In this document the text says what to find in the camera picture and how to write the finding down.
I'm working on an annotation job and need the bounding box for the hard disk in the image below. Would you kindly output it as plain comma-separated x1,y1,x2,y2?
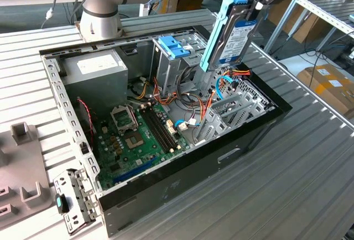
199,0,258,72

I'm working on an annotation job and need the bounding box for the empty blue drive carrier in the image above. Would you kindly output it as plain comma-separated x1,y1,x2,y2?
159,35,191,60

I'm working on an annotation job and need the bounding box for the orange yellow power wire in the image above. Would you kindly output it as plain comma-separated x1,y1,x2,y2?
220,67,253,80

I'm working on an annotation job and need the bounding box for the blue expansion slot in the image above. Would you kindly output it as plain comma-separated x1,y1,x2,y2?
113,156,158,185

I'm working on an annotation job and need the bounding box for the cardboard box with white labels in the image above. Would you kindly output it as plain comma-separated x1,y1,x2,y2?
297,64,354,119

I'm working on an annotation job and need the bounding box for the CPU socket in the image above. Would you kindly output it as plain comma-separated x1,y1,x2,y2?
123,131,145,150

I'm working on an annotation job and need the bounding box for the grey metal drive cage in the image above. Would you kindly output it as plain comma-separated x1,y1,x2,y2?
150,32,216,100

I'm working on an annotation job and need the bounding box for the orange red wire bundle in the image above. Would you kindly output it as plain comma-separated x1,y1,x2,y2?
197,89,218,127

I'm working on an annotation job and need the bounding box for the grey metal slot bracket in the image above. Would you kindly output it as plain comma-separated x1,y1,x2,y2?
52,168,100,237

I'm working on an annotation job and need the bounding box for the grey power supply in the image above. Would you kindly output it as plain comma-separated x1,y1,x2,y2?
59,48,129,113

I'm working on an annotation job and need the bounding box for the blue data wire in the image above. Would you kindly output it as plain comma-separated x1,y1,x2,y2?
215,74,239,100

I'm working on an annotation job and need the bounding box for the black RAM slot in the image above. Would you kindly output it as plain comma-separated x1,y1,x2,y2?
152,106,181,149
144,108,174,153
140,109,170,154
148,107,177,151

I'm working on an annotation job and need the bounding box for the metal socket cover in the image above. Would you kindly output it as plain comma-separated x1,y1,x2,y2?
110,104,138,133

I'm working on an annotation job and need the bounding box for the grey parts rack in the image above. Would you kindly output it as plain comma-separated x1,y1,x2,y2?
0,122,54,231

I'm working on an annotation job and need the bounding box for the orange yellow wire bundle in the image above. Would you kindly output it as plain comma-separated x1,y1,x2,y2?
135,76,179,109

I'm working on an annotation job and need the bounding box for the thin locking lever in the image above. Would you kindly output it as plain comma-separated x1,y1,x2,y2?
129,104,139,130

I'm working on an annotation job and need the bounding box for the grey metal shelf frame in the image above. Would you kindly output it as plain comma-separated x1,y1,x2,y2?
264,0,354,55

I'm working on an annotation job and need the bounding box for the brown cardboard box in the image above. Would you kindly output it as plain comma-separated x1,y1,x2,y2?
259,0,332,44

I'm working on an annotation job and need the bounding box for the red black twisted wire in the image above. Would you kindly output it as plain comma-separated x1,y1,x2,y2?
77,98,96,144

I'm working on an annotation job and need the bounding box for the white plug with blue wire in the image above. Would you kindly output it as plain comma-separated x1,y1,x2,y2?
174,118,196,133

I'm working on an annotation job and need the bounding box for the black open PC case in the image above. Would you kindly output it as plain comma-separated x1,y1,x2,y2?
38,25,293,238

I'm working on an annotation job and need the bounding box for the grey metal disk bay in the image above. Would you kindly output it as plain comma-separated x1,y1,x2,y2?
193,90,276,147

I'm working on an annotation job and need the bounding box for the green motherboard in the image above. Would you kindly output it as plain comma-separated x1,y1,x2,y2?
93,102,192,191

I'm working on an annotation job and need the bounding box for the black latch with teal tab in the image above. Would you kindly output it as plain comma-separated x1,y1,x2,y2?
55,193,70,215

